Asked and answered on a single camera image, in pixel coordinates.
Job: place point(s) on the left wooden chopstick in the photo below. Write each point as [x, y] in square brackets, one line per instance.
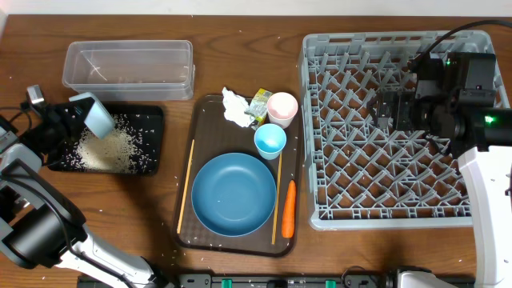
[185, 188]

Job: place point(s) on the white tissue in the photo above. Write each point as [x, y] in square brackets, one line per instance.
[235, 107]

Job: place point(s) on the pile of white rice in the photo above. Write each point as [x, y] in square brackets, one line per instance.
[108, 152]

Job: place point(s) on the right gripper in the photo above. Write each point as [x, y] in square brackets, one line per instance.
[403, 101]

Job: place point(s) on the black tray bin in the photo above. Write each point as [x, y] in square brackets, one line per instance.
[148, 132]

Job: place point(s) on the clear plastic bin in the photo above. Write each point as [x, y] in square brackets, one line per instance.
[131, 70]

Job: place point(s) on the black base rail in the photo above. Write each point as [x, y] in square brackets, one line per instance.
[208, 281]

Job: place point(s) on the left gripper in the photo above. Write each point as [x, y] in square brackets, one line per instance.
[50, 119]

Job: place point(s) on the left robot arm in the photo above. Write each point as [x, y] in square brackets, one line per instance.
[42, 227]

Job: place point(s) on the light blue bowl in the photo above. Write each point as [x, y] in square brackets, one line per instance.
[98, 119]

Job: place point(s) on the orange carrot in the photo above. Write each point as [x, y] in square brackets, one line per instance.
[288, 214]

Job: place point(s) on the right wooden chopstick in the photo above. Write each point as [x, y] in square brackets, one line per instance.
[278, 186]

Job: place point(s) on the grey dishwasher rack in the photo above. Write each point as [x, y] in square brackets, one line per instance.
[362, 177]

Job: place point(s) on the dark blue plate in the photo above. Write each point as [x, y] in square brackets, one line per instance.
[234, 194]

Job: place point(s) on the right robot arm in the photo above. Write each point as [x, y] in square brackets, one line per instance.
[480, 141]

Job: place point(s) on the yellow green snack wrapper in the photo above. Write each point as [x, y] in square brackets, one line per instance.
[257, 110]

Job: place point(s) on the light blue cup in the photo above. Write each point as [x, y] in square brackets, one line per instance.
[270, 139]

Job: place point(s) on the pink cup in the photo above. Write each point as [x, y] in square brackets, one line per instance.
[282, 107]

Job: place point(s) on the brown serving tray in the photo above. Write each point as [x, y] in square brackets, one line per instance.
[214, 136]

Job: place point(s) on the wooden chopstick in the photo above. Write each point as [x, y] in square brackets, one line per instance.
[185, 188]
[278, 186]

